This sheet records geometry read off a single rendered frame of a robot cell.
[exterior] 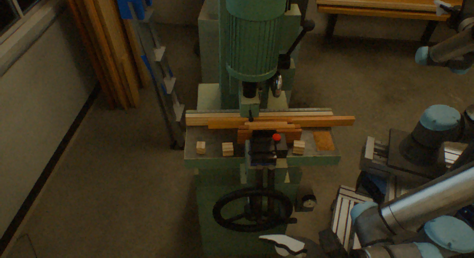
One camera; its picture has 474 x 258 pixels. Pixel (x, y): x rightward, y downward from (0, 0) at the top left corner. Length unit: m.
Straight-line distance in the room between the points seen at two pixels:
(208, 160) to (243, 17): 0.55
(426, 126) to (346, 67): 2.06
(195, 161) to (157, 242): 0.93
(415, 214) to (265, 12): 0.62
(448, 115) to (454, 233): 0.50
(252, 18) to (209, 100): 0.74
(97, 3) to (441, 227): 2.15
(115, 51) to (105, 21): 0.23
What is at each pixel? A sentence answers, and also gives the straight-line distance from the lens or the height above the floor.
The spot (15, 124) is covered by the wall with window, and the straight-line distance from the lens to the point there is 2.23.
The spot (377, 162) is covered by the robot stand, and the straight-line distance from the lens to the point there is 1.55.
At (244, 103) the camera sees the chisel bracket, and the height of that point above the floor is 1.07.
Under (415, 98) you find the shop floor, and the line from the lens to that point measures 3.29.
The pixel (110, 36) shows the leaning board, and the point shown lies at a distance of 2.49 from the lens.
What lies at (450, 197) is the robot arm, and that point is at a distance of 0.84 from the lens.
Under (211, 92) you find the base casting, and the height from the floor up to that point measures 0.80.
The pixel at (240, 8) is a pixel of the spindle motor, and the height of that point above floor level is 1.44.
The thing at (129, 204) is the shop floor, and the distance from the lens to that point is 2.26.
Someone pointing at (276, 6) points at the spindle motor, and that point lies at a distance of 0.97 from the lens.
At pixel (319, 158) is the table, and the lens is 1.30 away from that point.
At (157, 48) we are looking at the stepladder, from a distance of 2.10.
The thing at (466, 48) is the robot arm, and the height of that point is 1.28.
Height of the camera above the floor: 1.87
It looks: 46 degrees down
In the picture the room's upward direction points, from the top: 2 degrees clockwise
